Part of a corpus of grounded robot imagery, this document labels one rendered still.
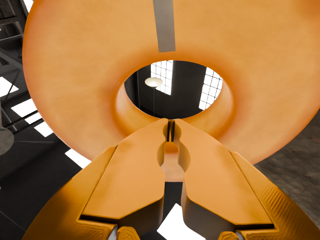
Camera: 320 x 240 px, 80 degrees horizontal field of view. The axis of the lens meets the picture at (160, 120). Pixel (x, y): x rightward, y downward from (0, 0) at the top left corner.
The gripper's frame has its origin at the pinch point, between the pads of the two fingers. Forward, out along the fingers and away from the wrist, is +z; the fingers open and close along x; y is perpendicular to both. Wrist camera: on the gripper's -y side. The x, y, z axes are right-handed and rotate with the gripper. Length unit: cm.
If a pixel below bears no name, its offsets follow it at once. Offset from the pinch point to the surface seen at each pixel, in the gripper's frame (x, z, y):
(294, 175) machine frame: 28.2, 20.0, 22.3
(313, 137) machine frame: 26.7, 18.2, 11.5
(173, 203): 53, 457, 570
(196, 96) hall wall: 143, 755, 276
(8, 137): -179, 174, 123
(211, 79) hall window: 179, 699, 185
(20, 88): -880, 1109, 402
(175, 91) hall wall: 54, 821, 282
